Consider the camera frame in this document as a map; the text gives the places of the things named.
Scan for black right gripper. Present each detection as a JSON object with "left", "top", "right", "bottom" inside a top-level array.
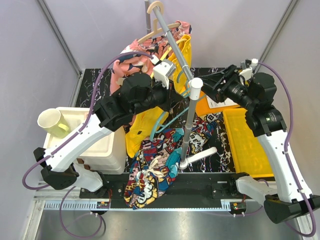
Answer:
[{"left": 196, "top": 64, "right": 256, "bottom": 111}]

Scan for teal plastic hanger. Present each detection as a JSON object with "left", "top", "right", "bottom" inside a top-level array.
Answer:
[{"left": 149, "top": 80, "right": 191, "bottom": 142}]

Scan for comic print shorts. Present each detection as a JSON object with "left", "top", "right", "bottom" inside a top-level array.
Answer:
[{"left": 123, "top": 113, "right": 222, "bottom": 210}]

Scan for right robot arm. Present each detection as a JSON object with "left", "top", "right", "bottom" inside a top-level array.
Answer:
[{"left": 201, "top": 65, "right": 320, "bottom": 224}]

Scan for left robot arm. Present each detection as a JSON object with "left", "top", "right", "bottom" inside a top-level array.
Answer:
[{"left": 33, "top": 72, "right": 183, "bottom": 198}]

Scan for yellow shorts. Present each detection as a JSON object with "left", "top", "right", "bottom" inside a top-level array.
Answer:
[{"left": 124, "top": 33, "right": 193, "bottom": 158}]

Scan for pink patterned shorts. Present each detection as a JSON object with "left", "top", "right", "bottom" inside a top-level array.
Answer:
[{"left": 110, "top": 20, "right": 192, "bottom": 94}]

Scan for beige wooden hanger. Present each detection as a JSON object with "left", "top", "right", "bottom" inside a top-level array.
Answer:
[{"left": 137, "top": 0, "right": 166, "bottom": 45}]

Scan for silver clothes rack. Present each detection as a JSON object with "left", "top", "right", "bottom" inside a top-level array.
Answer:
[{"left": 144, "top": 0, "right": 218, "bottom": 180}]

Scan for orange envelope with label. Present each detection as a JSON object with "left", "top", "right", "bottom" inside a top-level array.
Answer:
[{"left": 195, "top": 91, "right": 240, "bottom": 117}]

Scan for yellow plastic tray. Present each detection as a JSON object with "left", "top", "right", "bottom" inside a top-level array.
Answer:
[{"left": 222, "top": 108, "right": 274, "bottom": 179}]

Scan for cream yellow mug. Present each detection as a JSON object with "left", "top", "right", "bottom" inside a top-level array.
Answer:
[{"left": 37, "top": 108, "right": 71, "bottom": 139}]

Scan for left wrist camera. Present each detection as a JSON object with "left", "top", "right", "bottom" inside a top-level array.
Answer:
[{"left": 153, "top": 59, "right": 176, "bottom": 90}]

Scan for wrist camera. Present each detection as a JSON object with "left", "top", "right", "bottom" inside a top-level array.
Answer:
[
  {"left": 239, "top": 58, "right": 259, "bottom": 82},
  {"left": 153, "top": 59, "right": 176, "bottom": 90}
]

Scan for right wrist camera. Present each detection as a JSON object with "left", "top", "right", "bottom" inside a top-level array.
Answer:
[{"left": 239, "top": 58, "right": 259, "bottom": 82}]

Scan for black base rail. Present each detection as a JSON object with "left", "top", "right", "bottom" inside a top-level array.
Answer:
[{"left": 79, "top": 172, "right": 243, "bottom": 206}]

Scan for white cable duct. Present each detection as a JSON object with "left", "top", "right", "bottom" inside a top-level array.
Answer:
[{"left": 43, "top": 199, "right": 249, "bottom": 212}]

